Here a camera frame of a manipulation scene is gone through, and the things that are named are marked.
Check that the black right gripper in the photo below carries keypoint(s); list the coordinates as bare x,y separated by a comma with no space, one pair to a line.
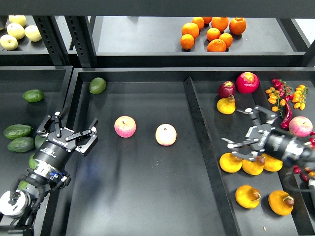
273,141

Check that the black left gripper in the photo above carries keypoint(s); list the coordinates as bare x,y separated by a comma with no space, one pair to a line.
60,144

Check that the dark green avocado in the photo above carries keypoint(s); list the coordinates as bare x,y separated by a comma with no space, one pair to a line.
23,185

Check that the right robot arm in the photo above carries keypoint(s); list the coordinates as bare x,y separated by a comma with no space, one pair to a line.
303,155

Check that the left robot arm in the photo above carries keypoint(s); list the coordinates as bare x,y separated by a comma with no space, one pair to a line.
22,201

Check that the dark avocado upright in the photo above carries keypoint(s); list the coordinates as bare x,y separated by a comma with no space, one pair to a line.
38,141

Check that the yellow pear brown top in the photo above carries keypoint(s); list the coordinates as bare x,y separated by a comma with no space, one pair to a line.
272,164

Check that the yellow pear under gripper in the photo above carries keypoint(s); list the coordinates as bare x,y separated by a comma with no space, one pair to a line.
230,163

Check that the green avocado lower left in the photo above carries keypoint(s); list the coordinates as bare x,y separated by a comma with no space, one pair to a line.
32,163

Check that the dark avocado left middle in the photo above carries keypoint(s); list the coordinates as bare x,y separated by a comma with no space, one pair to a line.
21,144

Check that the dark avocado left top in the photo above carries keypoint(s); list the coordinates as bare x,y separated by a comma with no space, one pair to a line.
17,130

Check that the green avocado upper left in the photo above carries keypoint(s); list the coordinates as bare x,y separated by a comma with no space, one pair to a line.
33,95

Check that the light green round avocado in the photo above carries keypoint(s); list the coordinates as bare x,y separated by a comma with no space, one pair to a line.
97,85

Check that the red chili pepper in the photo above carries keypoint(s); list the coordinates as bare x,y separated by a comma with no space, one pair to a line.
287,118

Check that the pink apple right side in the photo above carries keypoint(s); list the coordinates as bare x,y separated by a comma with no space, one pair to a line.
300,126

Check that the bright red apple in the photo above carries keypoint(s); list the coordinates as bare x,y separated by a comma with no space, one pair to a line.
247,82

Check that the upper cherry tomato bunch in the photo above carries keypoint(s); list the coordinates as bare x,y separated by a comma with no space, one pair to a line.
281,94

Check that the cherry tomato bunch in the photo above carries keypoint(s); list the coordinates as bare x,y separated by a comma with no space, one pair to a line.
306,173
281,94

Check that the dark red apple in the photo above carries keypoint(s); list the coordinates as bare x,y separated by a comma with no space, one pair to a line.
226,89

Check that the black left tray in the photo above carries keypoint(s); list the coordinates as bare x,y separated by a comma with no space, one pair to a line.
14,81

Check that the black tray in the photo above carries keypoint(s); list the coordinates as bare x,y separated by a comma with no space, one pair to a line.
14,81
136,187

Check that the pink red apple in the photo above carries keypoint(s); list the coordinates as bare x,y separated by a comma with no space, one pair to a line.
125,126

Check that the lower cherry tomato bunch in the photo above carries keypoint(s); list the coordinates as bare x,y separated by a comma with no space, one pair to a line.
306,173

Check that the pale pink apple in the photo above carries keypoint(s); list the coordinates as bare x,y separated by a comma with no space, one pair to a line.
166,134

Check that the black tray divider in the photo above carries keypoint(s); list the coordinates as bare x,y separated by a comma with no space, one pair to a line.
225,208

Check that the orange front centre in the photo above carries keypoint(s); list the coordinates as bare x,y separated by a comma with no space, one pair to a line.
216,45

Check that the orange right of middle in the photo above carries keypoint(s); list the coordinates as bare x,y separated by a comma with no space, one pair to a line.
227,39

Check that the black centre tray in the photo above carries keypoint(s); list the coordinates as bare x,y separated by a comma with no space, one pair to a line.
136,187

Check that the orange top right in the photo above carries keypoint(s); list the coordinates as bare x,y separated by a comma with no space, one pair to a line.
237,25

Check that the pale yellow apple right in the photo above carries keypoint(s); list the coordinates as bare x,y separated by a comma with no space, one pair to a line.
32,33

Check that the pale yellow apple front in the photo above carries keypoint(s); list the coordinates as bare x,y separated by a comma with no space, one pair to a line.
8,42

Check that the orange far left bottom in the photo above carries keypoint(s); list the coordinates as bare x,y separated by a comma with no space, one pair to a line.
187,41

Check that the orange top centre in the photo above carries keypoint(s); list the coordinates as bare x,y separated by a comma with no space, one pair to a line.
221,23

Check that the pale yellow apple middle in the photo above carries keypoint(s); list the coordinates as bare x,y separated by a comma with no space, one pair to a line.
16,30

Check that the black perforated shelf post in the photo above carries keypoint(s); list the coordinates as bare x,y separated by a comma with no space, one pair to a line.
81,34

